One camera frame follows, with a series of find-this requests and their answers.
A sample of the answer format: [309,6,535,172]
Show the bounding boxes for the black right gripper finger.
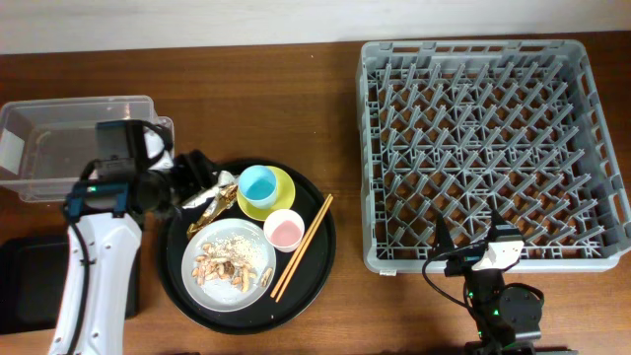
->
[435,213,455,254]
[487,209,516,242]

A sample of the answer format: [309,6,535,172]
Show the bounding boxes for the gold snack wrapper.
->
[186,183,238,240]

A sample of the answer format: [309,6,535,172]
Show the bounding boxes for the blue cup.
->
[238,165,278,209]

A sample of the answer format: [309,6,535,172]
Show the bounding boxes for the pink cup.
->
[263,209,305,252]

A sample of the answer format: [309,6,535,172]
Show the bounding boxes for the white tissue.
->
[181,171,238,209]

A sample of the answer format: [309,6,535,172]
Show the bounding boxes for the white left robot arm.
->
[49,150,217,354]

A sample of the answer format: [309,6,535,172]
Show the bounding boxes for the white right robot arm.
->
[424,211,544,355]

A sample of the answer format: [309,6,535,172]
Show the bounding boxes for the grey dishwasher rack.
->
[356,39,630,275]

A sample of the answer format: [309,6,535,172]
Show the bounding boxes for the clear plastic waste bin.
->
[1,96,174,202]

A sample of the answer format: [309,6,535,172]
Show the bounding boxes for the food scraps on plate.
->
[191,236,274,293]

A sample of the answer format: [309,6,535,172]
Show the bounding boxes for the grey plate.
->
[181,218,276,313]

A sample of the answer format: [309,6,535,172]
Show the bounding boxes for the black round tray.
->
[156,158,336,335]

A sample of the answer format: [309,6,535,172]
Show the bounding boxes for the yellow bowl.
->
[237,166,296,221]

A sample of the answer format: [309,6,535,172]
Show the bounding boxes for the upper wooden chopstick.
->
[269,193,333,299]

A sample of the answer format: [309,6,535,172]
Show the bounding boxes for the black rectangular bin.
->
[0,234,139,336]

